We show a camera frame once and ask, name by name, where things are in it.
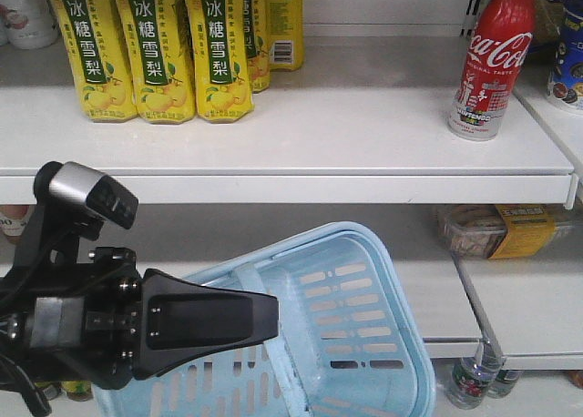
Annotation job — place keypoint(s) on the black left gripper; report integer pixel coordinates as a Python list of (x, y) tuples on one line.
[(84, 329)]

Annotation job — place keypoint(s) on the light blue plastic basket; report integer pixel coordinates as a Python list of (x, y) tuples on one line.
[(347, 346)]

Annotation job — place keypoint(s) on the red coca-cola aluminium bottle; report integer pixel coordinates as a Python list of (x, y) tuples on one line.
[(494, 57)]

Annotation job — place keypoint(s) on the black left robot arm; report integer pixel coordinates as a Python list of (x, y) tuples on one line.
[(50, 243)]

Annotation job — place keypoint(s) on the orange C100 juice bottle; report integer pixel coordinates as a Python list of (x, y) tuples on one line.
[(14, 219)]

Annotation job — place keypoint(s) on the white metal shelving unit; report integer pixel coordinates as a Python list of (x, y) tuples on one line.
[(362, 121)]

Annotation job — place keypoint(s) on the clear water bottle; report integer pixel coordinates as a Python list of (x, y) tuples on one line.
[(471, 377)]

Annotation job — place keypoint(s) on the yellow pear drink bottle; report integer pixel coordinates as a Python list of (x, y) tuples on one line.
[(97, 54), (256, 41), (222, 81), (286, 39), (160, 57)]

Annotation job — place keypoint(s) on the clear box of biscuits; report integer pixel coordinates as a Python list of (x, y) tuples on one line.
[(504, 231)]

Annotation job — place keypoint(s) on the white peach drink bottle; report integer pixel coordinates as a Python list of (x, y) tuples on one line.
[(29, 24)]

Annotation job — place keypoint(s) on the blue cookie cup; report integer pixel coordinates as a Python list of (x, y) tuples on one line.
[(564, 85)]

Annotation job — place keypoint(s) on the brown cracker packet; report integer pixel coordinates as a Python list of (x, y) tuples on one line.
[(549, 14)]

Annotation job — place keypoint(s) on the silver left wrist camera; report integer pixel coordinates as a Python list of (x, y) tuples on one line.
[(93, 193)]

